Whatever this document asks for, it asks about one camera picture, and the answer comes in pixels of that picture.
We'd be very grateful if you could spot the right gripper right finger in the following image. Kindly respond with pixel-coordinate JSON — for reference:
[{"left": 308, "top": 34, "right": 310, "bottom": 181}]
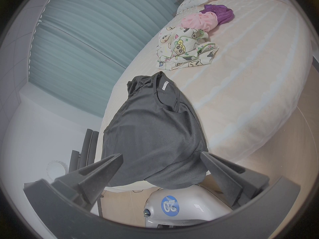
[{"left": 200, "top": 151, "right": 269, "bottom": 207}]

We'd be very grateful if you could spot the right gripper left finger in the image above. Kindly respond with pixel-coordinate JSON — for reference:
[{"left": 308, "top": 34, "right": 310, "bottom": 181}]
[{"left": 52, "top": 153, "right": 124, "bottom": 207}]

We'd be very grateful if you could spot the black T-shirt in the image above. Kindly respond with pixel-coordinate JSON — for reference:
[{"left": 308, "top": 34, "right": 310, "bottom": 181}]
[{"left": 101, "top": 71, "right": 209, "bottom": 190}]

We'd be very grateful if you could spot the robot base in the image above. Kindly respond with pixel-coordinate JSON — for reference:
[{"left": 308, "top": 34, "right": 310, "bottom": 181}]
[{"left": 90, "top": 184, "right": 232, "bottom": 230}]

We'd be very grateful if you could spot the bed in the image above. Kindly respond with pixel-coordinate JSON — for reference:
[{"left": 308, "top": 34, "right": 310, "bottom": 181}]
[{"left": 100, "top": 0, "right": 314, "bottom": 193}]

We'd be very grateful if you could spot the white round lamp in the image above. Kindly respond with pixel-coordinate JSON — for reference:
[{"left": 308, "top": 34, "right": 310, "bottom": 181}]
[{"left": 47, "top": 160, "right": 67, "bottom": 181}]

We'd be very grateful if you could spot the black chest of drawers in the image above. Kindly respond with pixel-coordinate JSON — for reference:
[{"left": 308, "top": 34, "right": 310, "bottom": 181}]
[{"left": 70, "top": 128, "right": 100, "bottom": 174}]

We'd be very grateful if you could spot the blue-green curtain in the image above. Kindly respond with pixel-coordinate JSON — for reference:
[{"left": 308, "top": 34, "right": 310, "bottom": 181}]
[
  {"left": 27, "top": 23, "right": 130, "bottom": 119},
  {"left": 40, "top": 0, "right": 180, "bottom": 70}
]

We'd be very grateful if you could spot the white printed pyjama top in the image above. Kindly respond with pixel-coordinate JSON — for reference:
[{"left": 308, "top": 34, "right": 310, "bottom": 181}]
[{"left": 156, "top": 26, "right": 220, "bottom": 71}]

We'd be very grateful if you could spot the pink garment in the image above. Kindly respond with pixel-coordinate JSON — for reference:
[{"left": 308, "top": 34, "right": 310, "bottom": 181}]
[{"left": 181, "top": 11, "right": 218, "bottom": 33}]

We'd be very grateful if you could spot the purple garment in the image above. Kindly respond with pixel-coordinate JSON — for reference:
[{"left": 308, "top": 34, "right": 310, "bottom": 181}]
[{"left": 201, "top": 4, "right": 235, "bottom": 25}]

